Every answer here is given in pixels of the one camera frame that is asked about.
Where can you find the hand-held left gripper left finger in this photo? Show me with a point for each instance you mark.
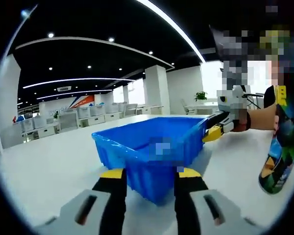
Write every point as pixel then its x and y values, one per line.
pixel 100 203

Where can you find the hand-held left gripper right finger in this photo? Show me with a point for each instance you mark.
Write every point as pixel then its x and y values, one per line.
pixel 198 203

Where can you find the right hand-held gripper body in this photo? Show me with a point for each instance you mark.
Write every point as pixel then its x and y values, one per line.
pixel 237 91

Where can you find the blue plastic box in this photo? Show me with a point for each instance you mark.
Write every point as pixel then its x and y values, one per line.
pixel 142 181

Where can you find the green black chip container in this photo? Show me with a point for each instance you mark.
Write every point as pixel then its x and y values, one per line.
pixel 284 151

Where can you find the person's right hand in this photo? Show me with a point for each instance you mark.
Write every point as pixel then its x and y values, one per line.
pixel 245 126

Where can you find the green potted plant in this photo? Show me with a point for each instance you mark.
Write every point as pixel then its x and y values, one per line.
pixel 201 96

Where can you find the white table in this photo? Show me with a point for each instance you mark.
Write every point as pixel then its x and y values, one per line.
pixel 51 171

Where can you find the white pillar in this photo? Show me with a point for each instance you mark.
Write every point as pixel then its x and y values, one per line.
pixel 7 102
pixel 156 90

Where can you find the row of white desks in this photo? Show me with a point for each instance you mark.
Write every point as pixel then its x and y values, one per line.
pixel 88 115

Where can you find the orange blue wall poster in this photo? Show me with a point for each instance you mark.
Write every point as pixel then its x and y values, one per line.
pixel 83 101

